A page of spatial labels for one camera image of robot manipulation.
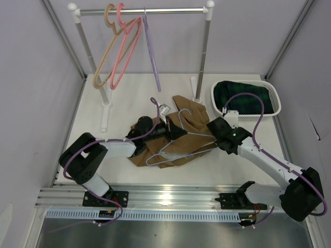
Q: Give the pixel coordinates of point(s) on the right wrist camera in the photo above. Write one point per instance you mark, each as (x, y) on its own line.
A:
(231, 117)

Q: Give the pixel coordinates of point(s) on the slotted cable duct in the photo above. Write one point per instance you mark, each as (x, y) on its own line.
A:
(144, 215)

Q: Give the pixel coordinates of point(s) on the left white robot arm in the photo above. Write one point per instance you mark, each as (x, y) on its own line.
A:
(81, 160)

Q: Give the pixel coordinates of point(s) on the dark green plaid garment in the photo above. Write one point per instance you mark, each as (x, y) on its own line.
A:
(245, 105)

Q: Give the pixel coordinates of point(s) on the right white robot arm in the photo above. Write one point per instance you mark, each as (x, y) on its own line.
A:
(298, 192)

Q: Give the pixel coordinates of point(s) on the pink velvet hanger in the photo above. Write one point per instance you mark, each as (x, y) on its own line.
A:
(131, 31)

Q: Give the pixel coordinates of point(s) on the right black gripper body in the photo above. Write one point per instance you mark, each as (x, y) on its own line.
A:
(218, 141)

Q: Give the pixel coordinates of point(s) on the metal clothes rack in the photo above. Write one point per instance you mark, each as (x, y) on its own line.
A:
(127, 15)

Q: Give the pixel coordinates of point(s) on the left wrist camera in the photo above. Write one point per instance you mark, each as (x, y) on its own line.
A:
(163, 112)

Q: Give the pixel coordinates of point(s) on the light blue wire hanger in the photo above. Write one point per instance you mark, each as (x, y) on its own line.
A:
(198, 142)

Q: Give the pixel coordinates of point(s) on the purple notched hanger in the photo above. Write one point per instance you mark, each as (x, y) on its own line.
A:
(151, 51)

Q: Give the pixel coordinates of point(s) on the aluminium mounting rail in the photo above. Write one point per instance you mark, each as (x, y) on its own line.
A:
(154, 197)

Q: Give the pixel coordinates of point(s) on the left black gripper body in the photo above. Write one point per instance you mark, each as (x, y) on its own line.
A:
(161, 130)

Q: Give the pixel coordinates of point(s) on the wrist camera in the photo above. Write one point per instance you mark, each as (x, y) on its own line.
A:
(163, 112)
(231, 117)

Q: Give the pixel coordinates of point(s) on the tan velvet hanger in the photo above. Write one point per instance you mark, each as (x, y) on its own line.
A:
(116, 34)

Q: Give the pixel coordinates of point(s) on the white laundry basket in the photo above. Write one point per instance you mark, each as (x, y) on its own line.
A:
(272, 94)

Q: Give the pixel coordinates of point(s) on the tan skirt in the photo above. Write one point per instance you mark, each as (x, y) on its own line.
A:
(180, 103)

